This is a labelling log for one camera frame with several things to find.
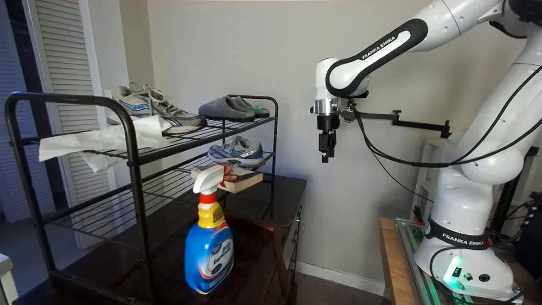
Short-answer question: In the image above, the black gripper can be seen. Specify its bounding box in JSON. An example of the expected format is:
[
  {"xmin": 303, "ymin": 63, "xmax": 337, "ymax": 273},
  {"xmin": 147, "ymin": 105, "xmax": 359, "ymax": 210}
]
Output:
[{"xmin": 311, "ymin": 98, "xmax": 342, "ymax": 165}]

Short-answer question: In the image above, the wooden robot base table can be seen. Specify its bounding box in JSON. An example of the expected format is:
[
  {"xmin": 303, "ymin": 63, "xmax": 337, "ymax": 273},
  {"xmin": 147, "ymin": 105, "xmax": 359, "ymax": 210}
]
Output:
[{"xmin": 378, "ymin": 217, "xmax": 542, "ymax": 305}]

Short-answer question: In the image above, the dark wooden dresser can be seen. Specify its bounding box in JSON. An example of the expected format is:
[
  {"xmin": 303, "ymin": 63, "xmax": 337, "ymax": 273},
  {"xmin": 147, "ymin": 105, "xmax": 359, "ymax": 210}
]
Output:
[{"xmin": 15, "ymin": 173, "xmax": 308, "ymax": 305}]

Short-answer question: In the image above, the blue grey sneaker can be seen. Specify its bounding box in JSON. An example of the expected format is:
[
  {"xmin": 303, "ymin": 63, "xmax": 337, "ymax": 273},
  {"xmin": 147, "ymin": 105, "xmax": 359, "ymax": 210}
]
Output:
[{"xmin": 206, "ymin": 136, "xmax": 266, "ymax": 171}]

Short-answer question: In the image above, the blue spray cleaner bottle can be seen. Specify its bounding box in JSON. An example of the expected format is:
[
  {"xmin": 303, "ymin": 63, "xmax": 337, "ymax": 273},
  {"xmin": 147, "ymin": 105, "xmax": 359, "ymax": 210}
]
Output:
[{"xmin": 183, "ymin": 165, "xmax": 237, "ymax": 297}]

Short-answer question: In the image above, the grey white sneaker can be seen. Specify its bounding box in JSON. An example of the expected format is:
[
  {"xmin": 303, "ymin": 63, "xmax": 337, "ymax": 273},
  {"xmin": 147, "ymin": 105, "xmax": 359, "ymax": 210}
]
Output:
[
  {"xmin": 107, "ymin": 83, "xmax": 166, "ymax": 126},
  {"xmin": 127, "ymin": 82, "xmax": 208, "ymax": 129}
]

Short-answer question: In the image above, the black controller box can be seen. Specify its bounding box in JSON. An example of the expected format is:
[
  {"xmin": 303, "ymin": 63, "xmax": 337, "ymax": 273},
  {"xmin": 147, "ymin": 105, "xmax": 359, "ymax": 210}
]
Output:
[{"xmin": 513, "ymin": 192, "xmax": 542, "ymax": 280}]

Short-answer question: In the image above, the white paper towel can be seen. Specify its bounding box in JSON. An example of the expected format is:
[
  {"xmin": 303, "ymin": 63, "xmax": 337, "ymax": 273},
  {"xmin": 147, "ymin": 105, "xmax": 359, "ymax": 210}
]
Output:
[{"xmin": 37, "ymin": 115, "xmax": 171, "ymax": 175}]

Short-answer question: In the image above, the white louvered closet door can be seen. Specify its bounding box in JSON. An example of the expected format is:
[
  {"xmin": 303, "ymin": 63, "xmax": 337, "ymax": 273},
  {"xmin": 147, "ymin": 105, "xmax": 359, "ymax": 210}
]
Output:
[{"xmin": 22, "ymin": 0, "xmax": 132, "ymax": 251}]

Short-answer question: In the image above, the white furniture corner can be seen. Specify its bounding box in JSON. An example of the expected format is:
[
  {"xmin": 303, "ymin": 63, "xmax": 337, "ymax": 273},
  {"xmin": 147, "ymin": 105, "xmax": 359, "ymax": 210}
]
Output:
[{"xmin": 0, "ymin": 253, "xmax": 20, "ymax": 305}]

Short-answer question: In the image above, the black camera mount rod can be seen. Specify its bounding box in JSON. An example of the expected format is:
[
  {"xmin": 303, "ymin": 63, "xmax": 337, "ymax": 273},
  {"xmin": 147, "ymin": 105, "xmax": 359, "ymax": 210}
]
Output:
[{"xmin": 340, "ymin": 107, "xmax": 454, "ymax": 141}]

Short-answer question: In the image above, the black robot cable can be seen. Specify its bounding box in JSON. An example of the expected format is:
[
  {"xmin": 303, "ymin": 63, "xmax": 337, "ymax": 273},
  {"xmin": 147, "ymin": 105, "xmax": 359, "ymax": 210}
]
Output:
[{"xmin": 354, "ymin": 63, "xmax": 542, "ymax": 171}]

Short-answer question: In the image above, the black metal wire rack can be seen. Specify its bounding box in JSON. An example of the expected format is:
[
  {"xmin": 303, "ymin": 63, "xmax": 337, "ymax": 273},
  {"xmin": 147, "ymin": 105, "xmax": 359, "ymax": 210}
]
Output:
[{"xmin": 3, "ymin": 92, "xmax": 281, "ymax": 305}]

